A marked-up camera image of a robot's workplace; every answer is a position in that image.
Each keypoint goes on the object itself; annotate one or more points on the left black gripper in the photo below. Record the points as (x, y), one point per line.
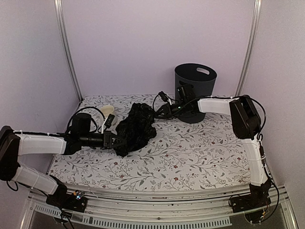
(107, 138)

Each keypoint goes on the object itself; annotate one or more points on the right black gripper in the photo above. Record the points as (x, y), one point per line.
(167, 112)

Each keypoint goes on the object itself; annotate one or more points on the black plastic trash bag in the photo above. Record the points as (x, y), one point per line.
(137, 129)

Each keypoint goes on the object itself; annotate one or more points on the dark grey trash bin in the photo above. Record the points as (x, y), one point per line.
(202, 85)

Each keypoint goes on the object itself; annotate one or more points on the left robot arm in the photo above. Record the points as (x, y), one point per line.
(14, 144)

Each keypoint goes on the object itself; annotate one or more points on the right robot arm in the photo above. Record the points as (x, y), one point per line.
(246, 124)

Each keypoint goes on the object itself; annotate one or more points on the cream ceramic cup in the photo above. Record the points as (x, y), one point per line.
(109, 110)

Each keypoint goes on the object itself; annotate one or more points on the floral patterned table mat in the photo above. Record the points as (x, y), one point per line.
(181, 157)

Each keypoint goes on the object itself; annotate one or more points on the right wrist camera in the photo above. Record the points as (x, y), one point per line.
(166, 99)

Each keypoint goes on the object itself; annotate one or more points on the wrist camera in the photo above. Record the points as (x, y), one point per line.
(106, 123)
(166, 99)

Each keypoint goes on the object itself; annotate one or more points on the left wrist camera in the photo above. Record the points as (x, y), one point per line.
(106, 123)

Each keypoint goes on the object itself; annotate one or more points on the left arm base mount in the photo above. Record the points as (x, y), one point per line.
(75, 201)

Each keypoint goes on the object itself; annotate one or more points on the aluminium front rail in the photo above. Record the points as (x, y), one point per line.
(196, 209)

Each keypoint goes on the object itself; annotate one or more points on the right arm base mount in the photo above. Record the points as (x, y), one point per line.
(240, 203)

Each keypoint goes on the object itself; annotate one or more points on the right aluminium frame post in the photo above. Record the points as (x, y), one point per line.
(250, 46)

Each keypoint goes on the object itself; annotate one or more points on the aluminium frame post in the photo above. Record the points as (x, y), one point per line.
(250, 46)
(66, 47)

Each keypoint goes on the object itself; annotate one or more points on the left aluminium frame post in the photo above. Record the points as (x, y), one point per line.
(66, 47)

